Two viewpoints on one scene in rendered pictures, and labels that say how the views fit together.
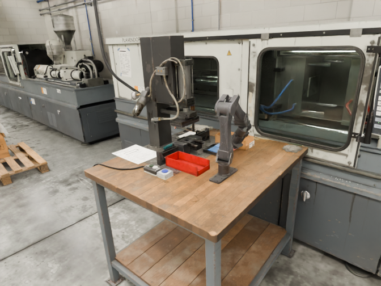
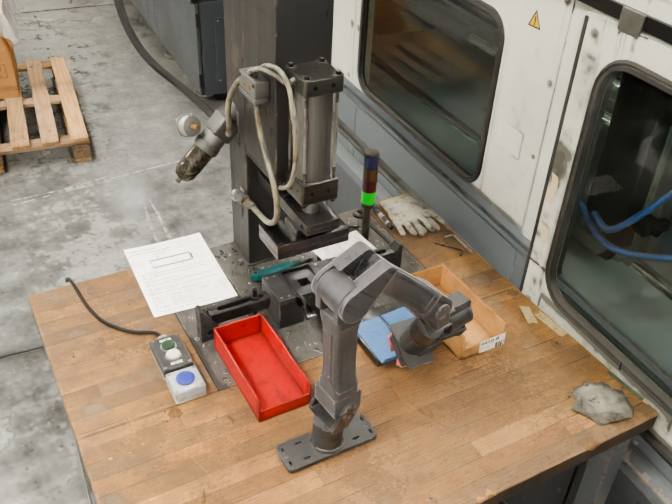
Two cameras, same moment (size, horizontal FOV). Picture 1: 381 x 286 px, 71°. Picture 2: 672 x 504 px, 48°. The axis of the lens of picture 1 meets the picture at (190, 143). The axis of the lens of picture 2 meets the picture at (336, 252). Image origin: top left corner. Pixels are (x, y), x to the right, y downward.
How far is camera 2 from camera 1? 81 cm
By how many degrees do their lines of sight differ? 23
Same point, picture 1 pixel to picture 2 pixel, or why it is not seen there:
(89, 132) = (216, 69)
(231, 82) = (523, 112)
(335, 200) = not seen: outside the picture
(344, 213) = not seen: outside the picture
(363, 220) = not seen: outside the picture
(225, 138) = (331, 368)
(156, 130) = (245, 221)
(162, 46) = (261, 17)
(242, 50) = (570, 31)
